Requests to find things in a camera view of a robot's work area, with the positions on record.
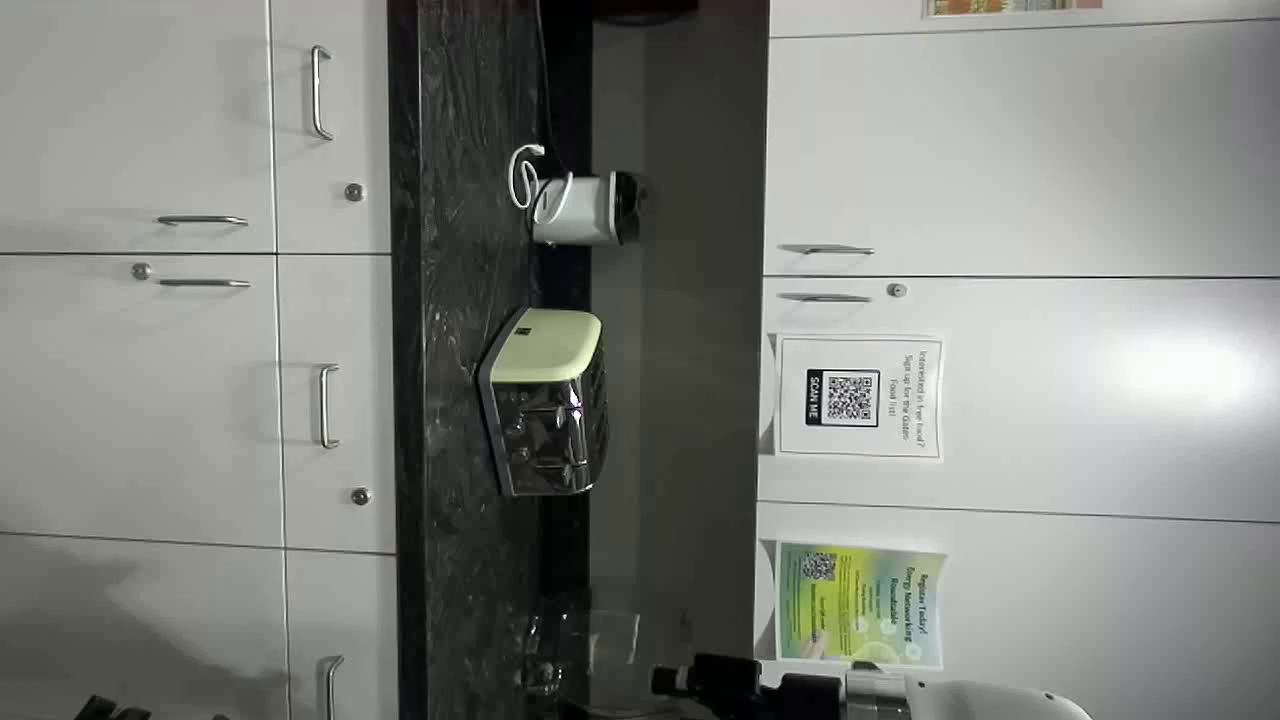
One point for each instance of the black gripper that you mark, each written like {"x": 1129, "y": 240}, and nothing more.
{"x": 723, "y": 676}

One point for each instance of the clear container with cream lid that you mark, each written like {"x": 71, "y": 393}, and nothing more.
{"x": 544, "y": 385}

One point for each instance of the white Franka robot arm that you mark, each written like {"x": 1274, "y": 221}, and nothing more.
{"x": 984, "y": 701}

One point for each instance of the clear glass jar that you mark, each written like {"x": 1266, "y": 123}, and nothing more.
{"x": 603, "y": 662}

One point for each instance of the green and yellow poster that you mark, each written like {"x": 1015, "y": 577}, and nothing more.
{"x": 860, "y": 607}

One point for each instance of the white cabinet door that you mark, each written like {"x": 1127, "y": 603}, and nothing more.
{"x": 1092, "y": 442}
{"x": 365, "y": 626}
{"x": 120, "y": 414}
{"x": 1133, "y": 603}
{"x": 133, "y": 626}
{"x": 360, "y": 105}
{"x": 365, "y": 402}
{"x": 1043, "y": 145}
{"x": 120, "y": 105}

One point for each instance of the QR code paper sign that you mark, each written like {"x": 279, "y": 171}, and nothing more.
{"x": 859, "y": 398}

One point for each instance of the round silver cabinet lock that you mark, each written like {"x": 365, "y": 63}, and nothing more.
{"x": 360, "y": 498}
{"x": 355, "y": 193}
{"x": 897, "y": 290}
{"x": 142, "y": 268}

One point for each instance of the black round object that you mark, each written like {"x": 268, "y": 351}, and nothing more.
{"x": 645, "y": 8}

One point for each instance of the colourful paper strip poster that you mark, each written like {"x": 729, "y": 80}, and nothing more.
{"x": 1016, "y": 4}

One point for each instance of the dark object at frame edge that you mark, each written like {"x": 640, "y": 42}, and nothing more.
{"x": 106, "y": 711}

